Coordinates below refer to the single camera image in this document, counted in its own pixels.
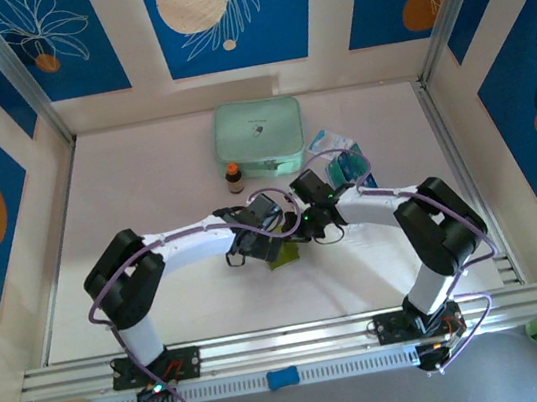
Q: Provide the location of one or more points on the olive green card holder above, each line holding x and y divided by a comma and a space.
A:
288, 257

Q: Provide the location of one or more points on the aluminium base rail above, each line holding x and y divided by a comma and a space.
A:
295, 343

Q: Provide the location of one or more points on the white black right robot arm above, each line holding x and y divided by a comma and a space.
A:
375, 205

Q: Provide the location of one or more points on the aluminium frame post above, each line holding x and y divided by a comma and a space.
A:
462, 5
17, 77

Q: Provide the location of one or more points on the blue packets group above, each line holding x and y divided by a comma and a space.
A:
353, 182

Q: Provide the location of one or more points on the blue clip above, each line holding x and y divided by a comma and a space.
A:
282, 379

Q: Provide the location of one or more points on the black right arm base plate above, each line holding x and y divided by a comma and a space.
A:
391, 326

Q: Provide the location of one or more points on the blue VIP card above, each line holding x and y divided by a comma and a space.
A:
369, 180

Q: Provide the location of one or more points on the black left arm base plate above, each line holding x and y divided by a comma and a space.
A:
186, 362

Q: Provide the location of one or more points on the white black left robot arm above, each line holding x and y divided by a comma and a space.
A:
194, 242

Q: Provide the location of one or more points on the blue white wipe packet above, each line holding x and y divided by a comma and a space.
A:
327, 140

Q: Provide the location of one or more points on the mint green zip pouch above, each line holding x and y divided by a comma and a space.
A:
258, 132

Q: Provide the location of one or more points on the brown bottle orange cap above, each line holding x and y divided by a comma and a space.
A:
233, 181

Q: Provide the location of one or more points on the aluminium table side rail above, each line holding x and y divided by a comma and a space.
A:
61, 217
459, 157

